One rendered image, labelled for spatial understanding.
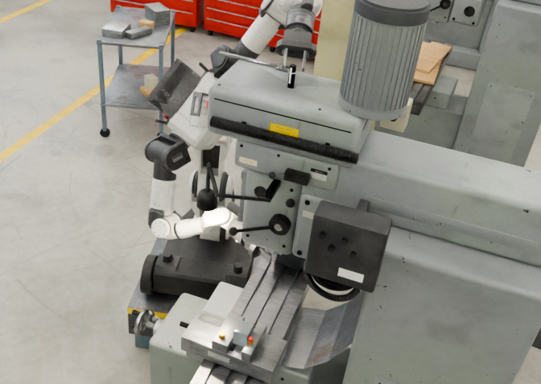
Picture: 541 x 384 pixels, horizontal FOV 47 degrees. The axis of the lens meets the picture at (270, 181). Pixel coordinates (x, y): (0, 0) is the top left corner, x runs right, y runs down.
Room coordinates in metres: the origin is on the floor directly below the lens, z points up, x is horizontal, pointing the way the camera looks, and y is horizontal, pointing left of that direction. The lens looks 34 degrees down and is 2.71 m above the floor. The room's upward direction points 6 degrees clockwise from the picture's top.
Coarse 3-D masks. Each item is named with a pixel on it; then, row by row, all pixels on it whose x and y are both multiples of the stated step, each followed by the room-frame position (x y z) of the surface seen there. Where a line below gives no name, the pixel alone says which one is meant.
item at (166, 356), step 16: (176, 304) 1.91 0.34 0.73; (192, 304) 1.92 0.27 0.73; (176, 320) 1.81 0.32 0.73; (160, 336) 1.72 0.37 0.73; (176, 336) 1.73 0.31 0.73; (160, 352) 1.67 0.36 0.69; (176, 352) 1.66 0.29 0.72; (160, 368) 1.67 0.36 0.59; (176, 368) 1.65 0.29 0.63; (192, 368) 1.63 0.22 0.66; (320, 368) 1.65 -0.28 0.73; (336, 368) 1.66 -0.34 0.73
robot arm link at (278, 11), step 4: (276, 0) 2.16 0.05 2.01; (280, 0) 2.12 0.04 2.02; (272, 4) 2.15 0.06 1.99; (276, 4) 2.15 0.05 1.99; (280, 4) 2.12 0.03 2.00; (268, 8) 2.15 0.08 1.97; (272, 8) 2.15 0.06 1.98; (276, 8) 2.15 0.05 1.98; (280, 8) 2.15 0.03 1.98; (284, 8) 2.10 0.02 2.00; (268, 12) 2.16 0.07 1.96; (272, 12) 2.15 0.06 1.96; (276, 12) 2.15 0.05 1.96; (280, 12) 2.15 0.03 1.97; (284, 12) 2.15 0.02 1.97; (272, 16) 2.17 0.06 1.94; (276, 16) 2.16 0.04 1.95; (280, 16) 2.15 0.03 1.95; (284, 16) 2.15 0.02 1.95; (280, 20) 2.16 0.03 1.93; (284, 20) 2.15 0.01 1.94; (284, 24) 2.17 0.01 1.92
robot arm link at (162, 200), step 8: (152, 184) 1.96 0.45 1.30; (160, 184) 1.94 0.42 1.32; (168, 184) 1.95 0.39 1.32; (152, 192) 1.94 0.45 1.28; (160, 192) 1.93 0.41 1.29; (168, 192) 1.94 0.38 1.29; (152, 200) 1.93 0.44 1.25; (160, 200) 1.92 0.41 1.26; (168, 200) 1.93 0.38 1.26; (152, 208) 1.92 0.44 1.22; (160, 208) 1.91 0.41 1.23; (168, 208) 1.92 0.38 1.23; (152, 216) 1.89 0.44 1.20; (160, 216) 1.89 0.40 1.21; (152, 224) 1.87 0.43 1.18; (160, 224) 1.87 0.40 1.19; (168, 224) 1.87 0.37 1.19; (152, 232) 1.86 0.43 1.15; (160, 232) 1.85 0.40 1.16; (168, 232) 1.85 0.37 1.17
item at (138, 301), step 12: (156, 240) 2.69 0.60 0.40; (156, 252) 2.59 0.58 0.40; (132, 300) 2.21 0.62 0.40; (144, 300) 2.22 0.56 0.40; (156, 300) 2.23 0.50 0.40; (168, 300) 2.24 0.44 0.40; (156, 312) 2.16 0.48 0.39; (168, 312) 2.16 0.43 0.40; (132, 324) 2.16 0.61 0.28; (144, 336) 2.26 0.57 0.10; (144, 348) 2.26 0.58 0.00
